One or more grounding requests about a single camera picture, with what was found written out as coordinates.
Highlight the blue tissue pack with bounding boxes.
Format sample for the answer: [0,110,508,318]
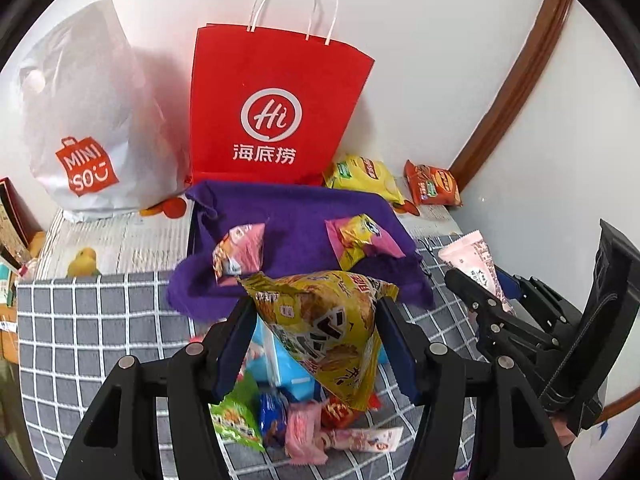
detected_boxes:
[244,318,388,403]

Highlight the green chicken snack bag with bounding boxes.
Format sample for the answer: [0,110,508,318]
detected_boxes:
[209,372,265,452]

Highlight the blue snack packet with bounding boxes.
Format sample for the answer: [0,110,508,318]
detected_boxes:
[258,389,288,448]

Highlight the yellow triangular snack bag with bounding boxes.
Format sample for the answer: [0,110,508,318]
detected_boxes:
[241,271,399,411]

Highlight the pink triangular snack bag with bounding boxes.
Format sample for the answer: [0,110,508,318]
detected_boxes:
[213,223,266,286]

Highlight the red festive snack packet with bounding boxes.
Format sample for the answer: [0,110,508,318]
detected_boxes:
[321,393,382,430]

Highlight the pale pink snack packet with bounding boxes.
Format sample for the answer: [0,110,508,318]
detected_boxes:
[284,400,328,466]

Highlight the pink yellow chips bag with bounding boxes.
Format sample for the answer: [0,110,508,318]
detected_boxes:
[324,214,405,271]

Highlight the pink white sausage packet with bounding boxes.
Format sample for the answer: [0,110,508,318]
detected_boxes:
[314,427,404,453]

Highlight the person right hand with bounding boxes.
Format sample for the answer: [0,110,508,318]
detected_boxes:
[550,414,577,448]

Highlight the purple towel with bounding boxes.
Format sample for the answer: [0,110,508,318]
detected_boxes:
[166,181,434,322]

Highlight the printed newspaper sheet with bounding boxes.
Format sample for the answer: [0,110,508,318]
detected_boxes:
[34,199,464,281]

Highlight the orange Lays chips bag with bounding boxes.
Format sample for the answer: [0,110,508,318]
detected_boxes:
[404,160,462,207]

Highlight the grey checkered tablecloth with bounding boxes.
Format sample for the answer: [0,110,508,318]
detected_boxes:
[15,234,482,480]

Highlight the yellow Lays chips bag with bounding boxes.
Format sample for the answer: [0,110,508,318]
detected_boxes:
[323,154,405,204]

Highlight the brown patterned book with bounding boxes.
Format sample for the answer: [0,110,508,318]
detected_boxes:
[0,177,32,270]

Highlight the white Miniso plastic bag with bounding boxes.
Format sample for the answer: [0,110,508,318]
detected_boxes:
[17,0,188,222]

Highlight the red Haidilao paper bag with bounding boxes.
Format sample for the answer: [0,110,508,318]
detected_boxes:
[189,0,374,185]

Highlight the brown wooden door frame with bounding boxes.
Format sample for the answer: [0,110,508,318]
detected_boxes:
[449,0,574,191]

